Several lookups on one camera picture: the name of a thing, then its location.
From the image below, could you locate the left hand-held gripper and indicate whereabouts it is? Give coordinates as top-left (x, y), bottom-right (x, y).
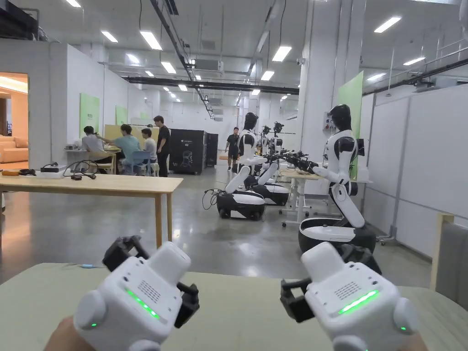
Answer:
top-left (73, 235), bottom-right (200, 351)

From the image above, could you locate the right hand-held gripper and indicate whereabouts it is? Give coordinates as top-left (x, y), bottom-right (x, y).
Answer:
top-left (280, 241), bottom-right (421, 351)

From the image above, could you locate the person's left hand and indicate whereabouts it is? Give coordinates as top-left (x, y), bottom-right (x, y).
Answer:
top-left (43, 316), bottom-right (96, 351)

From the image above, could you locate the bed with pale green sheet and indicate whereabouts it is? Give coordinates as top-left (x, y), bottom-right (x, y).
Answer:
top-left (0, 262), bottom-right (468, 351)

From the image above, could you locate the white desk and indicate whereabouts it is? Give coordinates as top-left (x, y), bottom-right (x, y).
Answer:
top-left (279, 169), bottom-right (374, 228)

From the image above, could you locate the long wooden table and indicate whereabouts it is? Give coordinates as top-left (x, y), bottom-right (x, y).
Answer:
top-left (0, 160), bottom-right (184, 249)

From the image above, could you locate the white black humanoid robot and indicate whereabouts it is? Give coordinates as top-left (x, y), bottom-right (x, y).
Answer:
top-left (252, 122), bottom-right (290, 207)
top-left (288, 104), bottom-right (378, 255)
top-left (203, 112), bottom-right (267, 221)

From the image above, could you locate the light blue chair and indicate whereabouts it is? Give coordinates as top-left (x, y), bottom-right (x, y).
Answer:
top-left (122, 150), bottom-right (156, 176)

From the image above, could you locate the large black crate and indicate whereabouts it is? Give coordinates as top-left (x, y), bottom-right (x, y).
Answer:
top-left (168, 128), bottom-right (219, 176)

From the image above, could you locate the small wooden table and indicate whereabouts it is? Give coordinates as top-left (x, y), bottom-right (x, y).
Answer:
top-left (65, 145), bottom-right (122, 175)

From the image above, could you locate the beige sofa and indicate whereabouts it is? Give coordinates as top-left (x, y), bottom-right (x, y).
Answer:
top-left (0, 135), bottom-right (30, 164)

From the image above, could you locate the grey padded headboard wooden frame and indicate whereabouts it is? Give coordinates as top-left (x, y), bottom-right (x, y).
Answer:
top-left (431, 213), bottom-right (468, 305)

